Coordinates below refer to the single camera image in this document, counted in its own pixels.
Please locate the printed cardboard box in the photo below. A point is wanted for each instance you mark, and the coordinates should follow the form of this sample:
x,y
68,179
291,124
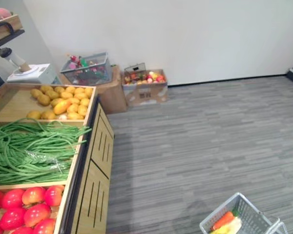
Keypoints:
x,y
146,93

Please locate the white bag roll black cap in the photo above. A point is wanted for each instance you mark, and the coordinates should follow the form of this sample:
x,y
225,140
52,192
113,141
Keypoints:
x,y
13,58

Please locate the small white garlic bulb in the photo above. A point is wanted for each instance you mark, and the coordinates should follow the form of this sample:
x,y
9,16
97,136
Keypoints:
x,y
62,117

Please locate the white weighing scale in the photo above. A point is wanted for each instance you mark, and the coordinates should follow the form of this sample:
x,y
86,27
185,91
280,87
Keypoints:
x,y
42,73

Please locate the clear plastic wrap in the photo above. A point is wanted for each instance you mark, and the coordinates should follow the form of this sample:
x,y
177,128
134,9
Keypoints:
x,y
42,159

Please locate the toy fruit pile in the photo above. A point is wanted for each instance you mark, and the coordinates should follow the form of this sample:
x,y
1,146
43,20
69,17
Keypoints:
x,y
149,78

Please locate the colourful toy food pile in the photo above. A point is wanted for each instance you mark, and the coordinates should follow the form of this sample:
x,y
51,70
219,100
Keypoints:
x,y
84,64

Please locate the large grey mesh basket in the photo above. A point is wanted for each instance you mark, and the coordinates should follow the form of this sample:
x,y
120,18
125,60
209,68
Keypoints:
x,y
88,69

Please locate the orange yellow mango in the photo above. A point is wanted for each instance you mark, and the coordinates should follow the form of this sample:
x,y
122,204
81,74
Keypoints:
x,y
61,106

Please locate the wooden shelf crate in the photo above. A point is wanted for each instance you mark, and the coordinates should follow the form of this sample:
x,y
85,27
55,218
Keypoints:
x,y
13,23

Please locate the white radish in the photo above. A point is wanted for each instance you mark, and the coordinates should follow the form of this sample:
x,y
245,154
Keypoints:
x,y
236,223

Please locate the yellow potato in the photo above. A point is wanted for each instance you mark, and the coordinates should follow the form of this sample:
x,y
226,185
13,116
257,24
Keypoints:
x,y
36,93
59,89
48,114
74,100
34,114
43,99
52,94
46,88
82,110
75,116
81,95
56,102
70,89
85,102
73,108
88,91
66,95
79,90

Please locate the plain brown cardboard box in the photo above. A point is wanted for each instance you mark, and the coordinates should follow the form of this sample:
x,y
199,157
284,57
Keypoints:
x,y
112,97

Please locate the wooden produce display stand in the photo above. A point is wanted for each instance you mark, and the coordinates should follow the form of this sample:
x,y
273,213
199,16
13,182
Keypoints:
x,y
100,146

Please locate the yellow corn cob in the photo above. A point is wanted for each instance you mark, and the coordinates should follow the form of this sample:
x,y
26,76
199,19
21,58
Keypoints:
x,y
221,229

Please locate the black baseboard strip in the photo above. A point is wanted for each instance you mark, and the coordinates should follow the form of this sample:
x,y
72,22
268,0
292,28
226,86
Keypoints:
x,y
224,80

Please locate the green long beans heap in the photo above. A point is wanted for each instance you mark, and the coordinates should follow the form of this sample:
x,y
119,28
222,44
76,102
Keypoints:
x,y
27,143

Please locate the orange carrot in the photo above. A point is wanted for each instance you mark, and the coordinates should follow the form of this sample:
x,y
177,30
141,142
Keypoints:
x,y
223,220

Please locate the pink peach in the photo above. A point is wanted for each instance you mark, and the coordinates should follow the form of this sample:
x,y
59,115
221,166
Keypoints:
x,y
3,12

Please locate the grey plastic shopping basket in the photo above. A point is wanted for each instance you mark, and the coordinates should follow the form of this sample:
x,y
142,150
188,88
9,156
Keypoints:
x,y
251,214

